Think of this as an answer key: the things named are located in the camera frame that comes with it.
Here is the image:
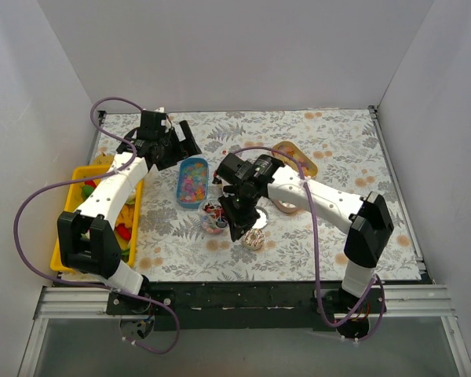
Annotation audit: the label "clear glass jar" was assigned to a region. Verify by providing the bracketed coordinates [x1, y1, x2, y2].
[199, 199, 228, 235]

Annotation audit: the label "blue candy tray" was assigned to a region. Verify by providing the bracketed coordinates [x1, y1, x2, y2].
[176, 157, 210, 210]

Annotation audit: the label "beige gummy candy tray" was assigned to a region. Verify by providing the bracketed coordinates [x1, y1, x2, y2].
[272, 141, 319, 178]

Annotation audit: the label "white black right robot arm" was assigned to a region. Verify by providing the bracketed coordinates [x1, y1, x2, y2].
[216, 153, 394, 313]

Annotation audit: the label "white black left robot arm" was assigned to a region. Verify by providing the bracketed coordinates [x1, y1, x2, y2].
[57, 110, 201, 314]

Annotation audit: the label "small donut decorated tin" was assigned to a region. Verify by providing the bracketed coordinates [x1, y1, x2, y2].
[241, 229, 265, 251]

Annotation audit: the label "clear glass jar lid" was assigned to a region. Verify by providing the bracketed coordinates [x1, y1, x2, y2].
[253, 207, 268, 229]

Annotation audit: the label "floral patterned table mat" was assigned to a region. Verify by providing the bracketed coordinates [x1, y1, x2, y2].
[60, 108, 423, 283]

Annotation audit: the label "orange toy carrot slices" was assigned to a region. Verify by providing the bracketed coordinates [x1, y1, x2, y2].
[115, 204, 139, 229]

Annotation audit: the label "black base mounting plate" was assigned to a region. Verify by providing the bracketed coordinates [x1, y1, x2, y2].
[105, 280, 436, 331]

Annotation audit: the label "green toy vegetables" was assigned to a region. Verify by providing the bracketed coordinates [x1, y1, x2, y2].
[81, 180, 132, 262]

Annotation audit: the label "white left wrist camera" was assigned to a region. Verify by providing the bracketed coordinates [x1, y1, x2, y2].
[154, 107, 172, 129]

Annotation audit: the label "aluminium frame rail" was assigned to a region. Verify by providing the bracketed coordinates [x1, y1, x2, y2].
[20, 282, 471, 376]

